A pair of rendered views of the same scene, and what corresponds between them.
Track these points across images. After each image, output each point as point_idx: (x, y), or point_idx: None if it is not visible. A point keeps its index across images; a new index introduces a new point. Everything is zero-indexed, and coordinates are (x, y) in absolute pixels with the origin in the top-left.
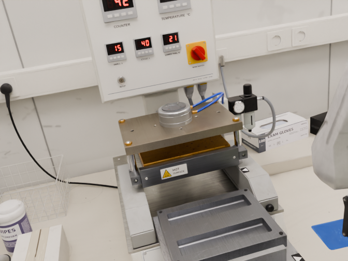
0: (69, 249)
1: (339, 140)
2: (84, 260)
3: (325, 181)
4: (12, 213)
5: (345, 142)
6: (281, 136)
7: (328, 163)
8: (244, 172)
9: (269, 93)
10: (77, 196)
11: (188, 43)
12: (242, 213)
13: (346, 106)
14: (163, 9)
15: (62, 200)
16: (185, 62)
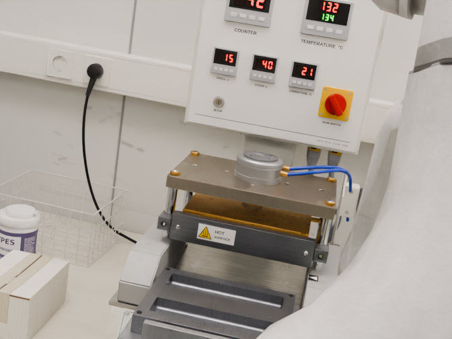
0: (64, 303)
1: (358, 224)
2: (72, 321)
3: None
4: (20, 220)
5: (365, 230)
6: None
7: (344, 255)
8: (309, 279)
9: None
10: (119, 253)
11: (327, 87)
12: (259, 311)
13: (366, 178)
14: (307, 29)
15: (97, 250)
16: (315, 111)
